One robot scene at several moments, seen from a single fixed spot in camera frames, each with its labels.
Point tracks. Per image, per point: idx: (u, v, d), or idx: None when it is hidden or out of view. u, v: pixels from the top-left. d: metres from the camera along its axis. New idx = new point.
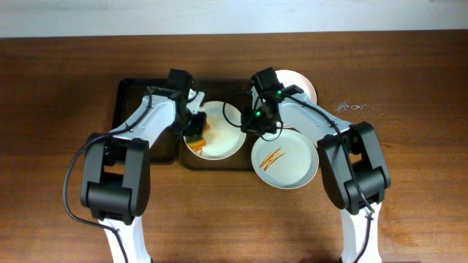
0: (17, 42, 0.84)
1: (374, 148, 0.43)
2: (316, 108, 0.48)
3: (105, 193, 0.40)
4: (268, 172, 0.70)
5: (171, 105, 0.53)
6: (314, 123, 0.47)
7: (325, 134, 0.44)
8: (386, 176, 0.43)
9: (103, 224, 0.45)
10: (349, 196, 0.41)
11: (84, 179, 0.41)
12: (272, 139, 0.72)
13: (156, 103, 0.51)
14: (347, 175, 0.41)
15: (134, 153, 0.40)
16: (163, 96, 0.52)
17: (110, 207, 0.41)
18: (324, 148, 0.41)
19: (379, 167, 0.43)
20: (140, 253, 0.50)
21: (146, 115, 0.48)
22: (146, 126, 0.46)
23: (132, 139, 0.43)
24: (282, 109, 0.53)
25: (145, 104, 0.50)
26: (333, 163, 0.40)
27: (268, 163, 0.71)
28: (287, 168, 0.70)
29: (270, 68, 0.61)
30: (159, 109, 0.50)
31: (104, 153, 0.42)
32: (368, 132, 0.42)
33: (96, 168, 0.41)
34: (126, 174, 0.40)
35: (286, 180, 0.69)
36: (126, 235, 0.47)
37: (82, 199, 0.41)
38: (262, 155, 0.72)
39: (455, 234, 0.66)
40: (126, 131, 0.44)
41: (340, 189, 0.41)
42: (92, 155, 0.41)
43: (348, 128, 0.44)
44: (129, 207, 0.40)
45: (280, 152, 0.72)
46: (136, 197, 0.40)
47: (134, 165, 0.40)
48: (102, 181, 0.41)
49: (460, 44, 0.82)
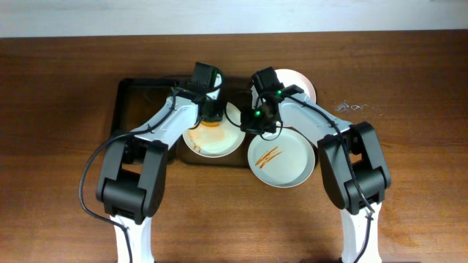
0: (19, 42, 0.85)
1: (374, 148, 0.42)
2: (317, 108, 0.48)
3: (122, 190, 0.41)
4: (263, 169, 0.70)
5: (194, 107, 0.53)
6: (314, 121, 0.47)
7: (325, 133, 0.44)
8: (386, 176, 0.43)
9: (113, 220, 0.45)
10: (349, 196, 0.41)
11: (102, 174, 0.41)
12: (270, 138, 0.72)
13: (180, 106, 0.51)
14: (348, 174, 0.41)
15: (153, 155, 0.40)
16: (186, 98, 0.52)
17: (123, 205, 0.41)
18: (324, 148, 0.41)
19: (379, 167, 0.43)
20: (145, 252, 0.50)
21: (169, 118, 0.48)
22: (167, 128, 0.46)
23: (153, 142, 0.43)
24: (281, 109, 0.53)
25: (169, 105, 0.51)
26: (333, 163, 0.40)
27: (265, 161, 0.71)
28: (283, 167, 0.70)
29: (270, 67, 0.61)
30: (181, 112, 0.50)
31: (124, 151, 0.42)
32: (368, 132, 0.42)
33: (115, 166, 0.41)
34: (142, 174, 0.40)
35: (281, 180, 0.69)
36: (135, 234, 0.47)
37: (96, 193, 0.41)
38: (258, 153, 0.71)
39: (456, 234, 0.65)
40: (147, 132, 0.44)
41: (340, 189, 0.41)
42: (112, 153, 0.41)
43: (348, 128, 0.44)
44: (142, 207, 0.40)
45: (276, 150, 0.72)
46: (150, 199, 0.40)
47: (151, 166, 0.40)
48: (118, 178, 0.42)
49: (460, 44, 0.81)
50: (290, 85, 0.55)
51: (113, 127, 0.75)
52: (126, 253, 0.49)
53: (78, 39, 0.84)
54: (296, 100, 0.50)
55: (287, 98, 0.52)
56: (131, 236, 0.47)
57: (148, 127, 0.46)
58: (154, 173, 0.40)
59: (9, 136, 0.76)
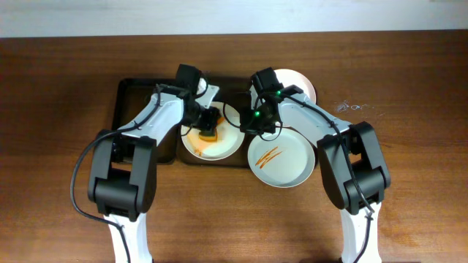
0: (19, 42, 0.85)
1: (373, 148, 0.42)
2: (316, 109, 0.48)
3: (113, 189, 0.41)
4: (263, 169, 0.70)
5: (179, 104, 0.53)
6: (312, 121, 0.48)
7: (324, 133, 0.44)
8: (386, 176, 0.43)
9: (107, 220, 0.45)
10: (349, 196, 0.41)
11: (91, 174, 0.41)
12: (270, 138, 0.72)
13: (165, 101, 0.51)
14: (347, 174, 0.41)
15: (142, 153, 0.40)
16: (172, 95, 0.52)
17: (116, 203, 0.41)
18: (323, 148, 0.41)
19: (379, 167, 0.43)
20: (142, 250, 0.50)
21: (154, 115, 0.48)
22: (153, 124, 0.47)
23: (140, 137, 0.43)
24: (281, 109, 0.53)
25: (154, 102, 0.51)
26: (332, 163, 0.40)
27: (265, 161, 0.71)
28: (283, 167, 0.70)
29: (269, 68, 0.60)
30: (167, 108, 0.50)
31: (113, 150, 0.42)
32: (368, 131, 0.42)
33: (104, 164, 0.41)
34: (132, 171, 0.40)
35: (281, 180, 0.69)
36: (131, 232, 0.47)
37: (89, 194, 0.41)
38: (259, 153, 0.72)
39: (456, 234, 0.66)
40: (134, 129, 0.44)
41: (340, 188, 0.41)
42: (102, 152, 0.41)
43: (348, 128, 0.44)
44: (135, 204, 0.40)
45: (276, 150, 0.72)
46: (142, 195, 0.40)
47: (140, 163, 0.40)
48: (110, 177, 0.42)
49: (460, 43, 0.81)
50: (289, 86, 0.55)
51: (113, 127, 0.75)
52: (123, 252, 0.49)
53: (78, 39, 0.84)
54: (296, 101, 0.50)
55: (288, 99, 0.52)
56: (127, 234, 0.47)
57: (134, 124, 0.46)
58: (144, 169, 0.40)
59: (9, 137, 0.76)
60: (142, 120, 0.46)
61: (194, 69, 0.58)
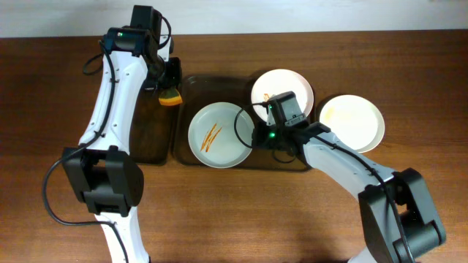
0: (20, 44, 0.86)
1: (425, 200, 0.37)
2: (350, 151, 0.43)
3: (101, 193, 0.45)
4: (210, 151, 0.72)
5: (139, 61, 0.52)
6: (347, 166, 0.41)
7: (365, 183, 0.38)
8: (439, 231, 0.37)
9: (100, 219, 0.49)
10: (399, 258, 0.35)
11: (73, 187, 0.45)
12: (203, 120, 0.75)
13: (120, 69, 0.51)
14: (396, 233, 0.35)
15: (114, 164, 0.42)
16: (127, 53, 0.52)
17: (108, 201, 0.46)
18: (367, 202, 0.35)
19: (431, 221, 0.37)
20: (137, 245, 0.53)
21: (113, 93, 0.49)
22: (118, 123, 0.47)
23: (109, 149, 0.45)
24: (308, 150, 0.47)
25: (109, 77, 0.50)
26: (380, 223, 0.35)
27: (208, 142, 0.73)
28: (224, 142, 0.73)
29: (291, 93, 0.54)
30: (124, 79, 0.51)
31: (85, 164, 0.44)
32: (414, 182, 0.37)
33: (81, 180, 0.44)
34: (112, 183, 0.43)
35: (230, 154, 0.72)
36: (123, 228, 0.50)
37: (79, 199, 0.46)
38: (199, 137, 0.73)
39: (456, 234, 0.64)
40: (98, 137, 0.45)
41: (389, 249, 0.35)
42: (72, 170, 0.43)
43: (391, 177, 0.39)
44: (126, 200, 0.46)
45: (216, 129, 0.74)
46: (129, 195, 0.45)
47: (118, 175, 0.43)
48: (91, 187, 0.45)
49: (457, 44, 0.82)
50: (295, 116, 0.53)
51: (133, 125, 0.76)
52: (119, 248, 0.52)
53: (81, 39, 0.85)
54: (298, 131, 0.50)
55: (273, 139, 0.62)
56: (121, 230, 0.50)
57: (95, 131, 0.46)
58: (123, 178, 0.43)
59: (9, 136, 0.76)
60: (104, 117, 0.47)
61: (148, 8, 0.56)
